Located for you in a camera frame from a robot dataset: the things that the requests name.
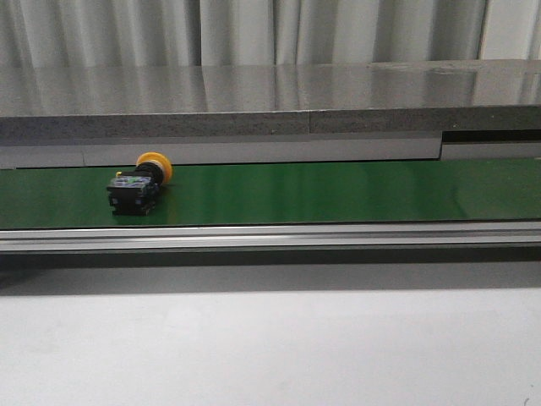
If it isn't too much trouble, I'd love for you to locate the yellow mushroom push button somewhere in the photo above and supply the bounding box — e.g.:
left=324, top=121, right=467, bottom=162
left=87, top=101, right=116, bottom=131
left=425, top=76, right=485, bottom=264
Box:
left=107, top=151, right=173, bottom=216

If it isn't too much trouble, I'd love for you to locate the green conveyor belt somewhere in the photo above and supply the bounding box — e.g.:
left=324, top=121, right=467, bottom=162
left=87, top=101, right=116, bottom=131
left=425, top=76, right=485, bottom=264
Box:
left=1, top=158, right=540, bottom=229

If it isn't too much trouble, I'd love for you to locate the grey stone counter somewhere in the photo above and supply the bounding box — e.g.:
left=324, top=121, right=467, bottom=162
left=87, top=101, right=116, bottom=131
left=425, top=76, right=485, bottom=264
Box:
left=1, top=60, right=540, bottom=168

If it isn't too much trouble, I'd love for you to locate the white pleated curtain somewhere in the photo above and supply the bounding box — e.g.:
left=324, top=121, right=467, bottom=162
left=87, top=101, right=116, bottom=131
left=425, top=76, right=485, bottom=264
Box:
left=1, top=1, right=540, bottom=68

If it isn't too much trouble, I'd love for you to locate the aluminium conveyor frame rail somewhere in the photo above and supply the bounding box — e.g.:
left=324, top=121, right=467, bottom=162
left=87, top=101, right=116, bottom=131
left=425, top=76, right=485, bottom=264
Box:
left=1, top=221, right=540, bottom=254

